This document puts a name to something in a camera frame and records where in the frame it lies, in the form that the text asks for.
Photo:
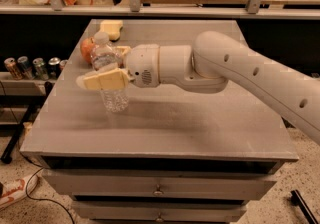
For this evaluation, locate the red soda can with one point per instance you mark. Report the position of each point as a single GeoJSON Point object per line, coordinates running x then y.
{"type": "Point", "coordinates": [63, 64]}

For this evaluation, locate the white red sneaker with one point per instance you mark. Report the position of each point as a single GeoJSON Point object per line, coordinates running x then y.
{"type": "Point", "coordinates": [16, 190]}

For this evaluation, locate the orange soda can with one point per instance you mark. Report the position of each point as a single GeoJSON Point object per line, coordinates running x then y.
{"type": "Point", "coordinates": [12, 67]}

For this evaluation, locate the lower drawer knob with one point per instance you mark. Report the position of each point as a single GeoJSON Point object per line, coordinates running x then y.
{"type": "Point", "coordinates": [159, 218]}

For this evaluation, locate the red apple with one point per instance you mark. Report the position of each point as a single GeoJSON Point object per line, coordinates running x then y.
{"type": "Point", "coordinates": [86, 47]}

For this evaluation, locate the green soda can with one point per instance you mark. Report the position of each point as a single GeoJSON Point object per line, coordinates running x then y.
{"type": "Point", "coordinates": [40, 68]}

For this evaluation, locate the clear plastic water bottle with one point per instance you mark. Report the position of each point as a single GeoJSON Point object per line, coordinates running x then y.
{"type": "Point", "coordinates": [106, 60]}

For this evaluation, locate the drawer knob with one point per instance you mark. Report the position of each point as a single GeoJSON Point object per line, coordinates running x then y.
{"type": "Point", "coordinates": [159, 218]}
{"type": "Point", "coordinates": [158, 191]}

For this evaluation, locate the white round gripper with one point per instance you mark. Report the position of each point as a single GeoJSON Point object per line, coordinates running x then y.
{"type": "Point", "coordinates": [142, 64]}

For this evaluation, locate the grey drawer cabinet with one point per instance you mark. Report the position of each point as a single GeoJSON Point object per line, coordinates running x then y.
{"type": "Point", "coordinates": [210, 153]}

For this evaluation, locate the dark soda can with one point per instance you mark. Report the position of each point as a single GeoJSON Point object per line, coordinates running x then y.
{"type": "Point", "coordinates": [54, 67]}

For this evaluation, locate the upper drawer knob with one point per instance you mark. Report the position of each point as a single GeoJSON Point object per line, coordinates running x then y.
{"type": "Point", "coordinates": [158, 191]}

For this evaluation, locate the yellow sponge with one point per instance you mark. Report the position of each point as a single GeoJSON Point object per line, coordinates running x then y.
{"type": "Point", "coordinates": [112, 28]}

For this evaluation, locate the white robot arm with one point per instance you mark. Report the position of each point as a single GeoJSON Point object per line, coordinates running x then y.
{"type": "Point", "coordinates": [206, 66]}

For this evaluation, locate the black floor bar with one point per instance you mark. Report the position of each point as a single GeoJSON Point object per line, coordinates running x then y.
{"type": "Point", "coordinates": [297, 200]}

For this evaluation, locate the blue soda can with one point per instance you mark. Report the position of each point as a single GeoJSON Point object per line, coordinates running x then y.
{"type": "Point", "coordinates": [26, 67]}

